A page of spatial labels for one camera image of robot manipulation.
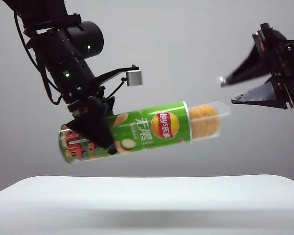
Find stack of potato chips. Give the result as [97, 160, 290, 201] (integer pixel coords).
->
[189, 104, 221, 139]

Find transparent plastic chip container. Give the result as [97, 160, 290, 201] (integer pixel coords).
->
[186, 101, 231, 141]

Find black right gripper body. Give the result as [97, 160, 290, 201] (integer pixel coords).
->
[252, 23, 294, 110]

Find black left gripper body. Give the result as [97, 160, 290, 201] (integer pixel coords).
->
[63, 82, 116, 118]

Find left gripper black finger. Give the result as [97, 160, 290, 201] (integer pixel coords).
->
[103, 96, 116, 116]
[66, 97, 119, 156]

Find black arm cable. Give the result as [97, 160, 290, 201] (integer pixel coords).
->
[12, 11, 63, 106]

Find green Lay's chip can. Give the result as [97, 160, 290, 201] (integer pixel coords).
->
[58, 100, 194, 164]

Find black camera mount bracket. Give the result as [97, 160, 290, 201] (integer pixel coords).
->
[94, 64, 140, 85]

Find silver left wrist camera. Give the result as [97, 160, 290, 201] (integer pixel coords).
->
[125, 69, 144, 87]

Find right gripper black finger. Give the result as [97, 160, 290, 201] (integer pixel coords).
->
[217, 31, 273, 88]
[231, 77, 289, 110]

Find thin black camera cable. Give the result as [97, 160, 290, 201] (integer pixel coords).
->
[105, 77, 127, 100]

